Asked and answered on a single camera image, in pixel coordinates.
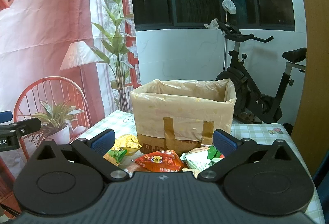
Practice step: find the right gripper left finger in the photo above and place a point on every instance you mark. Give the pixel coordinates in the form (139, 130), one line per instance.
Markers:
(91, 153)

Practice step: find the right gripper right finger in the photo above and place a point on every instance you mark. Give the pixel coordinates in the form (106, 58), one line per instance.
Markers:
(235, 151)

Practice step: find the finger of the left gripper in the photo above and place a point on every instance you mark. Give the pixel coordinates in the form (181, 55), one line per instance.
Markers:
(21, 128)
(6, 116)

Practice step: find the green flower chip bag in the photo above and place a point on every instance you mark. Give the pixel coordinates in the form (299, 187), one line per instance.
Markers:
(202, 158)

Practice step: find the yellow candy packet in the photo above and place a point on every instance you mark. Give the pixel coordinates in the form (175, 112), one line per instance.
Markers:
(127, 142)

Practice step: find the green yellow snack packet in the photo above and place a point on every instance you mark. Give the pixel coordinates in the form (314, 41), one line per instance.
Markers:
(115, 156)

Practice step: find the checkered green tablecloth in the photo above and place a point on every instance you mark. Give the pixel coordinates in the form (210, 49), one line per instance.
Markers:
(123, 123)

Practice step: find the black exercise bike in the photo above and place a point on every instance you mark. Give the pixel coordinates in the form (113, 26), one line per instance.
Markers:
(266, 67)

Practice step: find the orange snack bag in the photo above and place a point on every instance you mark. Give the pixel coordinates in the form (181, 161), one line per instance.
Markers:
(161, 161)

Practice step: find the cardboard box with plastic liner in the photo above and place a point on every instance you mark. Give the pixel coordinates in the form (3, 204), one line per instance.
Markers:
(181, 115)

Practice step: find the wooden door panel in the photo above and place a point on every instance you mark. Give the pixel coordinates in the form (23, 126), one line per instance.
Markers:
(310, 133)

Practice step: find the printed room backdrop curtain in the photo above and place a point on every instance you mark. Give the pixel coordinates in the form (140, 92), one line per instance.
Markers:
(70, 63)

